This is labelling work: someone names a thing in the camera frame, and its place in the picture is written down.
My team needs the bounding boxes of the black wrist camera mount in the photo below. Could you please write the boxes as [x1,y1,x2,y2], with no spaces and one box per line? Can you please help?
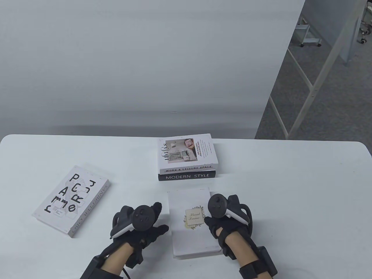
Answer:
[80,256,128,279]
[239,246,278,279]

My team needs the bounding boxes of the white metal frame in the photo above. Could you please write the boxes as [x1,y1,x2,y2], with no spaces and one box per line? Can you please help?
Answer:
[269,0,372,140]

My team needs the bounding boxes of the white backdrop board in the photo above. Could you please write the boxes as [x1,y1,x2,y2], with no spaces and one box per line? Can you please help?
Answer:
[0,0,306,139]

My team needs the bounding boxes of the person's right forearm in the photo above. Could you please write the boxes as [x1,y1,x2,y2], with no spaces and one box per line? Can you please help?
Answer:
[225,232,262,279]

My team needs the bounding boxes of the white book black letters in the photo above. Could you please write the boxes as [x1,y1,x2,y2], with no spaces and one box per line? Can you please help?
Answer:
[32,165,112,239]

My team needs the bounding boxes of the person's right hand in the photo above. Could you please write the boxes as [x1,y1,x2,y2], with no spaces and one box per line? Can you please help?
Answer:
[203,195,253,248]

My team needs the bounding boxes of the black and white controller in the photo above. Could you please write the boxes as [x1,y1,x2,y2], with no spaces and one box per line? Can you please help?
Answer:
[110,205,157,239]
[207,194,252,226]

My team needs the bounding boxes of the white book with floral label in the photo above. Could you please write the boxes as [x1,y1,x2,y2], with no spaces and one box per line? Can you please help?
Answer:
[168,187,224,259]

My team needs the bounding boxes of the person's left hand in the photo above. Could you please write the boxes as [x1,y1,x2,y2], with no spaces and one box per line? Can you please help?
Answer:
[110,202,169,251]

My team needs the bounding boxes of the white wheeled cart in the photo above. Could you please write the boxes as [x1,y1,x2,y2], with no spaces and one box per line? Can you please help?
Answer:
[295,17,322,48]

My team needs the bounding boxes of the white book pink-striped spine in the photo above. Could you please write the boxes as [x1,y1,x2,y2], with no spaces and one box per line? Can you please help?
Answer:
[158,134,219,174]

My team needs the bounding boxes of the grey partition panel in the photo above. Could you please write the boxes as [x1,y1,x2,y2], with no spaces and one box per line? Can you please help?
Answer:
[302,0,359,65]

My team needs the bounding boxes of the white book black spine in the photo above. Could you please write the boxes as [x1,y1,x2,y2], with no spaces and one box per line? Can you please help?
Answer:
[158,170,217,181]

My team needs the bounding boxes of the black cable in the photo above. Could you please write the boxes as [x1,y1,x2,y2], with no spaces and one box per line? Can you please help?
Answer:
[122,241,144,279]

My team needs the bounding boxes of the office chair wheeled base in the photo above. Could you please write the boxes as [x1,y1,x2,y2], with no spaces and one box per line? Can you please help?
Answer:
[359,0,372,44]

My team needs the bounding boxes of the person's left forearm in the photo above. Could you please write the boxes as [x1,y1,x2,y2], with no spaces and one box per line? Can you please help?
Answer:
[102,243,137,273]

